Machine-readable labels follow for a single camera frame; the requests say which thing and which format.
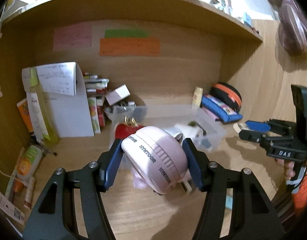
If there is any pink round device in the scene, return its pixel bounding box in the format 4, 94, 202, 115
121, 126, 188, 194

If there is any red velvet pouch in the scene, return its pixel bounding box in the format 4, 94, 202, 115
114, 116, 144, 139

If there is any orange sleeve forearm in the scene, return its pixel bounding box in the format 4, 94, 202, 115
292, 172, 307, 216

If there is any right hand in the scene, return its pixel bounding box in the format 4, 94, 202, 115
276, 159, 295, 181

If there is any blue patchwork pencil pouch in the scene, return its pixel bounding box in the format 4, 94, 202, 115
201, 94, 243, 123

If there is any black orange zip case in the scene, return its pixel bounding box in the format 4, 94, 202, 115
209, 82, 242, 113

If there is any orange green tube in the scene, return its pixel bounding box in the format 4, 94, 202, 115
7, 145, 42, 209

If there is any white barcode tag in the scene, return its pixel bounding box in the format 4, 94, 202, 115
0, 192, 25, 225

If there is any clear plastic storage bin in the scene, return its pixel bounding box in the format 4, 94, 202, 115
109, 105, 226, 152

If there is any green cylindrical container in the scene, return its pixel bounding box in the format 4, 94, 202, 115
188, 121, 200, 127

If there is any white cloth pouch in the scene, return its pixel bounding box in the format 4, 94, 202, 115
164, 124, 204, 143

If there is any beige lotion bottle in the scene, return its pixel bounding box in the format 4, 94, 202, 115
192, 87, 203, 108

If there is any green spray bottle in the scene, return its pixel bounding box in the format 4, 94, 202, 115
29, 67, 59, 146

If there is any brown hanging bag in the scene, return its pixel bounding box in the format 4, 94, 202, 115
278, 0, 307, 56

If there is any orange booklet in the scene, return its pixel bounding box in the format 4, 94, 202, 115
17, 98, 34, 134

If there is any small white pink box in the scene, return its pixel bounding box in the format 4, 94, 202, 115
105, 85, 130, 106

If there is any stack of books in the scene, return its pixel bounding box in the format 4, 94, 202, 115
83, 72, 109, 134

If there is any white paper file holder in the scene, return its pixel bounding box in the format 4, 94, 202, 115
35, 62, 94, 138

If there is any orange sticky note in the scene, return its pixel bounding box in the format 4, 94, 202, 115
99, 37, 160, 56

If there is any pink sticky note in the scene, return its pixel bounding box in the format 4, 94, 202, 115
53, 22, 92, 51

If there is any green sticky note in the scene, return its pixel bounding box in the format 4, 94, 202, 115
105, 29, 149, 38

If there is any wooden upper shelf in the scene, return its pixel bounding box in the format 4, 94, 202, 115
3, 0, 262, 42

